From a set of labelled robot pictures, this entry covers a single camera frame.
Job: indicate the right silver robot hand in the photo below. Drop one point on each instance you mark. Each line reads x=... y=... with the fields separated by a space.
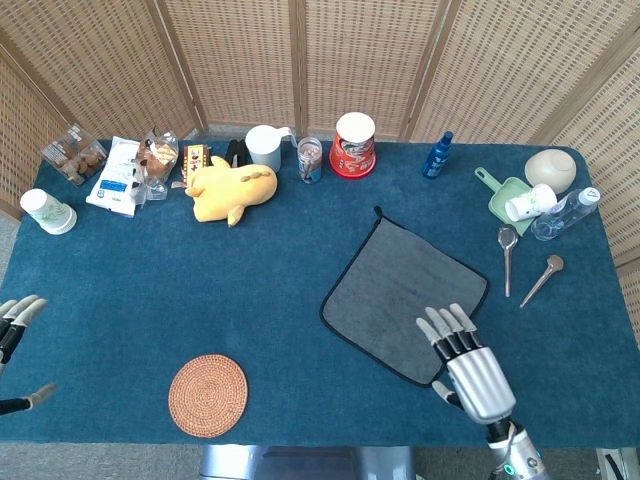
x=477 y=372

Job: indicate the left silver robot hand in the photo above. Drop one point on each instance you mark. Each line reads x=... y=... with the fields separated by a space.
x=17 y=315

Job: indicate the grey and blue cloth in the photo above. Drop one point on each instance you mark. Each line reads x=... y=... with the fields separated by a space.
x=400 y=270

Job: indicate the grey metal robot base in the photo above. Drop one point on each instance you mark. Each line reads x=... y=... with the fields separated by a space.
x=300 y=462

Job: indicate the white paper cup green print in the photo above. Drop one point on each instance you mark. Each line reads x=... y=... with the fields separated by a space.
x=530 y=202
x=47 y=212

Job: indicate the silver metal spoon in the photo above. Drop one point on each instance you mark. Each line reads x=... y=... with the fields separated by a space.
x=507 y=240

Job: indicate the white snack bag blue label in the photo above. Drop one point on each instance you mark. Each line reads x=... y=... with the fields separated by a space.
x=112 y=180

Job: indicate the clear plastic cookie box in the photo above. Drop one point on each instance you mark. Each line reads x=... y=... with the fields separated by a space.
x=75 y=157

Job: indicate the green plastic scoop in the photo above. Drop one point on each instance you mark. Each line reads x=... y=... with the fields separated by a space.
x=502 y=197

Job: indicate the clear plastic water bottle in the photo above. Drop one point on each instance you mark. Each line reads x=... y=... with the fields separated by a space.
x=565 y=215

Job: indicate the teal table cover cloth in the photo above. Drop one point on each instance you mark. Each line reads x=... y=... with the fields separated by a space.
x=200 y=290

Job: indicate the round woven rattan coaster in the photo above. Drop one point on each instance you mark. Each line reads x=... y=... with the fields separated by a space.
x=208 y=396

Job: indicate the clear bag of pastries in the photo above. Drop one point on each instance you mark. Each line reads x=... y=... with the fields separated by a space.
x=157 y=160

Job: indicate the beige bowl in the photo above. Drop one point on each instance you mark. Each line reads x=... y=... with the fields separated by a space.
x=550 y=167

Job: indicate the blue spray bottle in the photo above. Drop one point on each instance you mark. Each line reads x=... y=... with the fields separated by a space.
x=437 y=157

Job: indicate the brown chocolate box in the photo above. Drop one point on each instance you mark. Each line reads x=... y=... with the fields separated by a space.
x=194 y=159

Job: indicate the yellow plush toy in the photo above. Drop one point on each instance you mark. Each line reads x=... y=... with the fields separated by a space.
x=235 y=192

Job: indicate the red instant noodle cup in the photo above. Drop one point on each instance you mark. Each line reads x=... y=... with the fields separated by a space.
x=352 y=150

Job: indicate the clear jar of biscuit sticks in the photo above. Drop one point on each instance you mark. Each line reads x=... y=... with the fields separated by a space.
x=310 y=162

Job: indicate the black object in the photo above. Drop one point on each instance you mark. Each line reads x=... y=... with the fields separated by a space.
x=236 y=152

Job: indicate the bamboo folding screen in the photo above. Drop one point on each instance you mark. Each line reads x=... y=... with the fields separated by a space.
x=250 y=60

